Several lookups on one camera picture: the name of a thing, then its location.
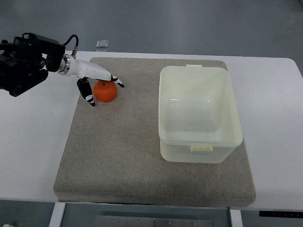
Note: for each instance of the white plastic box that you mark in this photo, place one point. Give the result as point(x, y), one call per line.
point(198, 115)

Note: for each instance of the black table control panel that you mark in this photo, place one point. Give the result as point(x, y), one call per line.
point(281, 214)

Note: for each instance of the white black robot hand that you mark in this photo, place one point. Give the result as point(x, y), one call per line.
point(85, 70)

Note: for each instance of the grey felt mat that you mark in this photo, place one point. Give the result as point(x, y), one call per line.
point(112, 154)

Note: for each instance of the orange fruit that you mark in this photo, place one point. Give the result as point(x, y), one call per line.
point(105, 91)

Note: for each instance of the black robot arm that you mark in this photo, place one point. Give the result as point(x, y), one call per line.
point(26, 62)

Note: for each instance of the white table leg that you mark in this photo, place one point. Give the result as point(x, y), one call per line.
point(236, 219)
point(57, 214)

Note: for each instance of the white table leg left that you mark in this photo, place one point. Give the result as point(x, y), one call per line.
point(57, 214)

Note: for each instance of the white table leg right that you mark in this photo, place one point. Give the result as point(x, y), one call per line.
point(236, 219)

